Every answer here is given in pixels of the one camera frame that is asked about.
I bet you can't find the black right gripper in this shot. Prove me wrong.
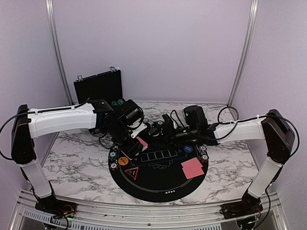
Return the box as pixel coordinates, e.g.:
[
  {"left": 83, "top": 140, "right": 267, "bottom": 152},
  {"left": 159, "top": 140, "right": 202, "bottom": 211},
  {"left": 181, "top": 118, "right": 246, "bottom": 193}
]
[{"left": 148, "top": 124, "right": 199, "bottom": 151}]

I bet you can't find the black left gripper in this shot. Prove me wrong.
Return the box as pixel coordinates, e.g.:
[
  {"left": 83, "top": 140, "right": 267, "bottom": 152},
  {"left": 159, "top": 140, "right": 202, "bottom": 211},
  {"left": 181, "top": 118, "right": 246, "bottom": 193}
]
[{"left": 105, "top": 121, "right": 143, "bottom": 159}]

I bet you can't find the red playing card deck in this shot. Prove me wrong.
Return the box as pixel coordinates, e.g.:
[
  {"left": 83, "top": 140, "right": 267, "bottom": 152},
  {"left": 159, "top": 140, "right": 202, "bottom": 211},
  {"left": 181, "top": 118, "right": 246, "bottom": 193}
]
[{"left": 121, "top": 137, "right": 148, "bottom": 156}]

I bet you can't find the orange big blind button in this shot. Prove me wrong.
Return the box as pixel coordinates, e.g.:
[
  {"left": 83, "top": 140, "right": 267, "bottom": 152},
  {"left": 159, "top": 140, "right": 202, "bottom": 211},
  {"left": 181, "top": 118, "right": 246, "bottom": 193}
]
[{"left": 118, "top": 157, "right": 129, "bottom": 166}]

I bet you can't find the blue small blind button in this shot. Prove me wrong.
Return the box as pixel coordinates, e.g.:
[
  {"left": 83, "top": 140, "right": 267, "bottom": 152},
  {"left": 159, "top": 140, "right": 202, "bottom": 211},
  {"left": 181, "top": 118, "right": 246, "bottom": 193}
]
[{"left": 183, "top": 145, "right": 193, "bottom": 153}]

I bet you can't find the green 50 chip stack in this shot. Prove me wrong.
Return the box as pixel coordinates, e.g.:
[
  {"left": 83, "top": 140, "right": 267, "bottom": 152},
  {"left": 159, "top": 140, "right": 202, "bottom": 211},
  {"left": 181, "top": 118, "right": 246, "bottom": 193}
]
[{"left": 108, "top": 151, "right": 118, "bottom": 161}]

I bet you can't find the clear acrylic dealer button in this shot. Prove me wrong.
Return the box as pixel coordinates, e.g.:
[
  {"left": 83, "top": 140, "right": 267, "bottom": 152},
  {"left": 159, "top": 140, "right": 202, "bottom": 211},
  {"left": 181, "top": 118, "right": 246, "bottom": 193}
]
[{"left": 148, "top": 128, "right": 159, "bottom": 137}]

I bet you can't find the red triangular all-in marker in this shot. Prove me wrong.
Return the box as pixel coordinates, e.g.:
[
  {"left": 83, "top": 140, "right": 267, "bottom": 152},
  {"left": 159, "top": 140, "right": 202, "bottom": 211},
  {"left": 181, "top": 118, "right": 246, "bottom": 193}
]
[{"left": 125, "top": 167, "right": 139, "bottom": 180}]

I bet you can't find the red card dealt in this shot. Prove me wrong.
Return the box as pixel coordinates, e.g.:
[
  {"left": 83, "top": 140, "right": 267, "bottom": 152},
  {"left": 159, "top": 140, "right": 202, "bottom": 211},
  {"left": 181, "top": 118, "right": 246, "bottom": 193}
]
[
  {"left": 181, "top": 158, "right": 203, "bottom": 168},
  {"left": 182, "top": 166, "right": 204, "bottom": 179}
]

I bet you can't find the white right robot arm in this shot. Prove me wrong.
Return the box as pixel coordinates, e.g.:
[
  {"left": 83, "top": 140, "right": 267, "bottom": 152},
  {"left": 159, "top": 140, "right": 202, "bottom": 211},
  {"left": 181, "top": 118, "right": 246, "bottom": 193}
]
[{"left": 162, "top": 109, "right": 300, "bottom": 215}]

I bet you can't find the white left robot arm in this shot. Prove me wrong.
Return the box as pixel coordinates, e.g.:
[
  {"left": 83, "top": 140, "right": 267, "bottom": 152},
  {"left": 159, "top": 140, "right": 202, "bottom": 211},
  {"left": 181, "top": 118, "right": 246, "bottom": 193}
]
[{"left": 1, "top": 99, "right": 147, "bottom": 213}]

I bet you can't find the round black poker mat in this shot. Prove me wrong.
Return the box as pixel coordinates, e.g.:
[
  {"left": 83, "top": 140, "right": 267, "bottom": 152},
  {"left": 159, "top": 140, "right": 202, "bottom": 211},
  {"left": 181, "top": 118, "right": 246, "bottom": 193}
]
[{"left": 108, "top": 137, "right": 209, "bottom": 203}]

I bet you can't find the black poker chip case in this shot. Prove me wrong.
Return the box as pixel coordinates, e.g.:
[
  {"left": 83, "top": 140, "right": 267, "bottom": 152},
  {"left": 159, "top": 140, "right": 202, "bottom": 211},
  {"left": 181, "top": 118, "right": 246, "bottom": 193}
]
[{"left": 73, "top": 67, "right": 123, "bottom": 103}]

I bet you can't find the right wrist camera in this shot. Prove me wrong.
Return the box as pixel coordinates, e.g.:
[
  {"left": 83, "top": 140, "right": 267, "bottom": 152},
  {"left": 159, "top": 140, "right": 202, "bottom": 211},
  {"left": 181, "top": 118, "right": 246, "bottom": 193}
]
[{"left": 183, "top": 105, "right": 209, "bottom": 134}]

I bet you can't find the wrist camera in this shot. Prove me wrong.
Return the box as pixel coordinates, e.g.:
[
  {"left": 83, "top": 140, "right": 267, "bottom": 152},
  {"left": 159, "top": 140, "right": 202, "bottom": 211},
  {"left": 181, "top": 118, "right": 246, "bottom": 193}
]
[
  {"left": 112, "top": 99, "right": 147, "bottom": 138},
  {"left": 183, "top": 105, "right": 209, "bottom": 134}
]

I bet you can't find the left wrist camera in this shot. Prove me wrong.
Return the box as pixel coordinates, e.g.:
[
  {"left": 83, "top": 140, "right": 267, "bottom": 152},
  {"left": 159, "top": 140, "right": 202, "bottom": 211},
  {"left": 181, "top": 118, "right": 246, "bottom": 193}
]
[{"left": 112, "top": 99, "right": 147, "bottom": 138}]

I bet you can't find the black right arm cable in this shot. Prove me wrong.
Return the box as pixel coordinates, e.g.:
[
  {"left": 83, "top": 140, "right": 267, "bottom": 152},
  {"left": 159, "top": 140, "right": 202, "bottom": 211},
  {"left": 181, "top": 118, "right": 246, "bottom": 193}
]
[{"left": 211, "top": 106, "right": 302, "bottom": 163}]

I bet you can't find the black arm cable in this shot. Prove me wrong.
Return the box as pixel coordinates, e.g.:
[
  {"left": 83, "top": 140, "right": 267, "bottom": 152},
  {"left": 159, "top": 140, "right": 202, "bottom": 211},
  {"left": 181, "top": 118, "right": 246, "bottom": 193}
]
[
  {"left": 211, "top": 106, "right": 302, "bottom": 163},
  {"left": 0, "top": 97, "right": 91, "bottom": 161}
]

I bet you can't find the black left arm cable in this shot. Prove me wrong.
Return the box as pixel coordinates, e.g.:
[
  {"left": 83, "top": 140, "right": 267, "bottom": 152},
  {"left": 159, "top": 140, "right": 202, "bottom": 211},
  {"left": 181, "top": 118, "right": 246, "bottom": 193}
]
[{"left": 0, "top": 97, "right": 91, "bottom": 161}]

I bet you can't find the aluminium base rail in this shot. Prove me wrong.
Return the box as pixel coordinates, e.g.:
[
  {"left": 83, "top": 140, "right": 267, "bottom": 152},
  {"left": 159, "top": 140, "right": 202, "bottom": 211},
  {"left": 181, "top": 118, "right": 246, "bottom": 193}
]
[{"left": 8, "top": 190, "right": 289, "bottom": 230}]

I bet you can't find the right aluminium frame post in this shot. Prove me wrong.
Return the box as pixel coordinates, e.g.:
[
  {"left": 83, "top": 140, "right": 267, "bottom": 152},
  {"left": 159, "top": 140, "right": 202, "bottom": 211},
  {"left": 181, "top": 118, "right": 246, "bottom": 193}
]
[{"left": 227, "top": 0, "right": 259, "bottom": 106}]

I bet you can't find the aluminium frame post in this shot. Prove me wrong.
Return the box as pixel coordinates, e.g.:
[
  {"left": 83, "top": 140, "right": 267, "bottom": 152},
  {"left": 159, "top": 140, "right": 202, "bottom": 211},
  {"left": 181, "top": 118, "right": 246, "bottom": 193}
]
[
  {"left": 46, "top": 0, "right": 73, "bottom": 104},
  {"left": 227, "top": 0, "right": 259, "bottom": 106}
]

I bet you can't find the left aluminium frame post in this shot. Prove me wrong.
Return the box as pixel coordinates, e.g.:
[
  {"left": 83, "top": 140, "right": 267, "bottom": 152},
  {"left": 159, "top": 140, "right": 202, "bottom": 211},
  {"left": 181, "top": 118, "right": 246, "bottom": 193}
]
[{"left": 46, "top": 0, "right": 73, "bottom": 104}]

